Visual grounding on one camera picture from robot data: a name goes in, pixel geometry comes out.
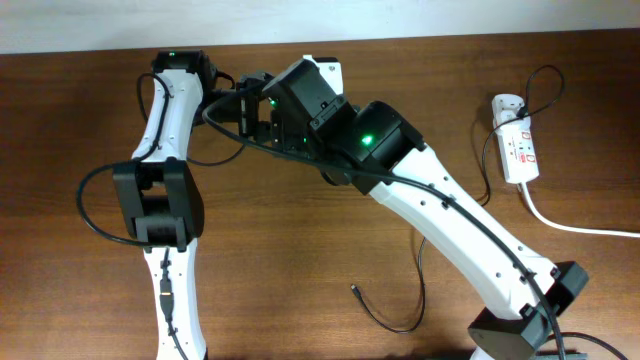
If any white power strip cord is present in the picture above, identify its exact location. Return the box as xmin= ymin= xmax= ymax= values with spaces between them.
xmin=517 ymin=181 xmax=640 ymax=239

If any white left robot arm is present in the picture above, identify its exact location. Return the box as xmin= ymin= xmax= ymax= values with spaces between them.
xmin=113 ymin=50 xmax=225 ymax=359

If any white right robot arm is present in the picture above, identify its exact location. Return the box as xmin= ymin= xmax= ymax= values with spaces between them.
xmin=262 ymin=59 xmax=588 ymax=359

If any white charger adapter plug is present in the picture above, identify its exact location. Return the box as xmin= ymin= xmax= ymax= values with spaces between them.
xmin=491 ymin=94 xmax=524 ymax=127

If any white power strip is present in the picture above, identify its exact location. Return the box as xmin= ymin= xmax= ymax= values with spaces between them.
xmin=495 ymin=117 xmax=539 ymax=184

